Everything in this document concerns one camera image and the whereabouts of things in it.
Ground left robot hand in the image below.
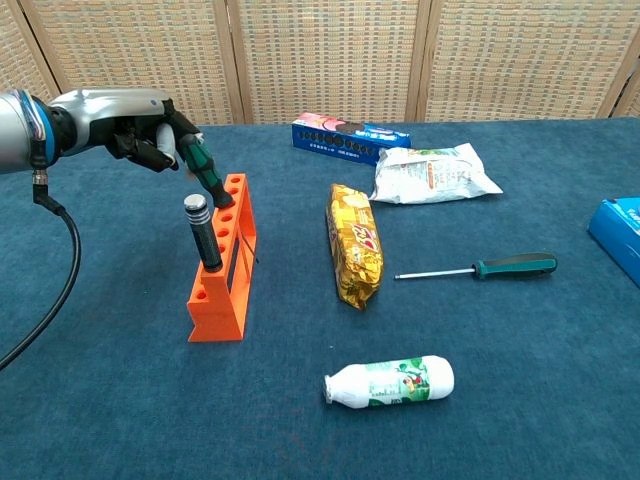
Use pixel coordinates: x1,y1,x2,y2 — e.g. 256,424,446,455
47,88,204,174

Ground small green black screwdriver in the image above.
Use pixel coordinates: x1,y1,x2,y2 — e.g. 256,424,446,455
179,134,260,267

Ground black silver-capped tool handle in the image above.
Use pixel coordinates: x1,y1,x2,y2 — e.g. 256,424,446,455
182,193,225,274

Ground orange tool holder block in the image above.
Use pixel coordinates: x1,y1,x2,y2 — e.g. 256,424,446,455
187,172,257,344

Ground large green black screwdriver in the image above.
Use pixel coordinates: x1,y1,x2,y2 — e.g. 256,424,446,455
393,252,558,282

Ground woven bamboo screen panel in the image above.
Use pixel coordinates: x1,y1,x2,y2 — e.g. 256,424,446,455
227,0,432,125
17,0,246,126
417,0,640,123
0,0,56,101
612,64,640,119

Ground long blue cookie box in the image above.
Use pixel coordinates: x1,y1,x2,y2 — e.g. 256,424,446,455
291,112,413,167

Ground gold snack packet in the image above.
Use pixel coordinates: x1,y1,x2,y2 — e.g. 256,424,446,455
325,183,385,312

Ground blue felt table mat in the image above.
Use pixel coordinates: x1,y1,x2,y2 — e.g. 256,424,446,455
0,117,640,480

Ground white snack bag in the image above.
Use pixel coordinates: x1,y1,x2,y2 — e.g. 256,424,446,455
368,142,504,205

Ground white green-label drink bottle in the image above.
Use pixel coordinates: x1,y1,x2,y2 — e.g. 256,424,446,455
322,354,456,411

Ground blue chocolate chip cookie box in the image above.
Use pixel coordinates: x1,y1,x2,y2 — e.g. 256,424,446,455
586,197,640,290

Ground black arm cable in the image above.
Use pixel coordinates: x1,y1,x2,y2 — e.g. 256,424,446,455
0,169,83,374

